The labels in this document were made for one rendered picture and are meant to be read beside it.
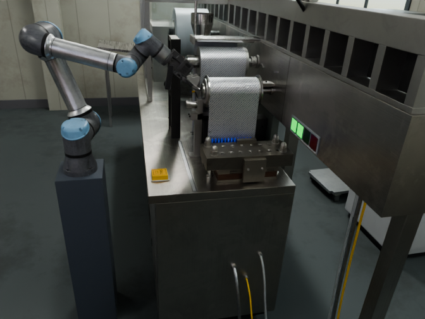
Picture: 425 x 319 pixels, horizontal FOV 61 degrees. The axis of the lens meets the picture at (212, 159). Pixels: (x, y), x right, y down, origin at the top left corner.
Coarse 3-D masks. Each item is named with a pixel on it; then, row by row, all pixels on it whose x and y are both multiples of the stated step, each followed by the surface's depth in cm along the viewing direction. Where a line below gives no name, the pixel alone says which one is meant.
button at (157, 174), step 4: (160, 168) 166; (164, 168) 166; (152, 172) 162; (156, 172) 162; (160, 172) 162; (164, 172) 163; (152, 176) 159; (156, 176) 160; (160, 176) 160; (164, 176) 160
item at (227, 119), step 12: (216, 108) 165; (228, 108) 166; (240, 108) 168; (252, 108) 169; (216, 120) 168; (228, 120) 169; (240, 120) 170; (252, 120) 172; (216, 132) 171; (228, 132) 172; (240, 132) 173; (252, 132) 175
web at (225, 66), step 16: (208, 48) 181; (224, 48) 182; (240, 48) 184; (208, 64) 179; (224, 64) 181; (240, 64) 183; (224, 80) 164; (240, 80) 165; (256, 80) 167; (224, 96) 163; (240, 96) 165; (256, 96) 167; (208, 112) 206
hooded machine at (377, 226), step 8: (352, 192) 287; (352, 200) 288; (360, 208) 278; (368, 208) 269; (368, 216) 270; (376, 216) 261; (424, 216) 236; (368, 224) 271; (376, 224) 261; (384, 224) 254; (424, 224) 240; (368, 232) 272; (376, 232) 262; (384, 232) 254; (416, 232) 242; (424, 232) 244; (376, 240) 263; (416, 240) 245; (424, 240) 247; (416, 248) 249; (424, 248) 252; (408, 256) 257
